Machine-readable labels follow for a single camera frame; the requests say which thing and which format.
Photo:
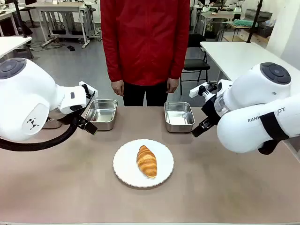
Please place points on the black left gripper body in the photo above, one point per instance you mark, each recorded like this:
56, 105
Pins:
79, 120

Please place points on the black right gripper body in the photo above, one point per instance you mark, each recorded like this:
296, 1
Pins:
211, 110

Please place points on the golden croissant bread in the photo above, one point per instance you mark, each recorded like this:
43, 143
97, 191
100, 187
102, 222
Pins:
146, 161

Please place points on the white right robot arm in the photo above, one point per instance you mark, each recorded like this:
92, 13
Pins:
246, 131

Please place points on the person's right forearm red sleeve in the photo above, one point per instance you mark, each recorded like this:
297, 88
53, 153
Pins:
113, 63

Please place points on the person's left forearm red sleeve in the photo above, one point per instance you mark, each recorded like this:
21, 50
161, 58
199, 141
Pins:
178, 61

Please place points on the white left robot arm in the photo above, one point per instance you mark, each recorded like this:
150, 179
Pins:
23, 98

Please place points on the rectangular stainless steel container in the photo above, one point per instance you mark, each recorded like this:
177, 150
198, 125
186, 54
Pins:
179, 116
52, 123
103, 112

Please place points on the person's left hand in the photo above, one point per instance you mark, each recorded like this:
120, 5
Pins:
172, 86

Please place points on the person's right hand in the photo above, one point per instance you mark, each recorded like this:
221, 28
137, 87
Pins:
117, 87

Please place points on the black folding chair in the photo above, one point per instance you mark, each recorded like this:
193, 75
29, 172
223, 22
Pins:
197, 63

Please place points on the white scalloped round plate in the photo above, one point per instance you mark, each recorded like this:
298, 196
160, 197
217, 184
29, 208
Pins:
126, 168

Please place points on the person's black trousers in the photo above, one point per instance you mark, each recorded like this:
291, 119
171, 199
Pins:
136, 96

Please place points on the large white side table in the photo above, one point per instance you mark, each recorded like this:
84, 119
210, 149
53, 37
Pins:
236, 56

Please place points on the black foot pedal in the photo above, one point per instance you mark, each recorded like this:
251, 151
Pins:
70, 48

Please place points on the beige background desk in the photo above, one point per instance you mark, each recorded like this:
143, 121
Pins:
216, 20

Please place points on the green rack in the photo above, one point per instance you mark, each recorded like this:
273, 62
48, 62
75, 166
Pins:
241, 23

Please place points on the person's red jacket torso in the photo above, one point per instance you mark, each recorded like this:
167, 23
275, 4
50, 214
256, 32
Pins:
145, 42

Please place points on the black storage crate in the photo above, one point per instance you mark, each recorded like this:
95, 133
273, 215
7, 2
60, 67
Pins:
265, 29

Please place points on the small white side table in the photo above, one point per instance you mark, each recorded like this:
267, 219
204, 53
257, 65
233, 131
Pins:
11, 45

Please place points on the grey background workbench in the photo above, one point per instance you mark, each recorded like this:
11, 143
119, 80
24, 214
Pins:
61, 14

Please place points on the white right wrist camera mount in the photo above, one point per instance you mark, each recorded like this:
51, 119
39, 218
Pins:
195, 91

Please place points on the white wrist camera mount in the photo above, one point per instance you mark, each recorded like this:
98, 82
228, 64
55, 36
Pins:
195, 91
90, 90

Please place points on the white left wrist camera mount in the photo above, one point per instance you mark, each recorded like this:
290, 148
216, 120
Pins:
90, 90

